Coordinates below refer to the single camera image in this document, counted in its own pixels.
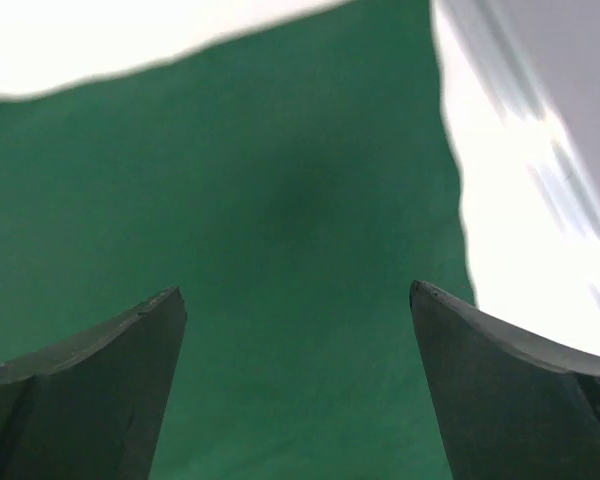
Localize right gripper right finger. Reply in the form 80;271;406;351
409;281;600;480

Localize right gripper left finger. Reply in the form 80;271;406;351
0;287;187;480

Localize dark green t shirt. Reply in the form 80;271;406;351
0;1;471;479

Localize right aluminium frame post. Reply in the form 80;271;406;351
459;0;600;281

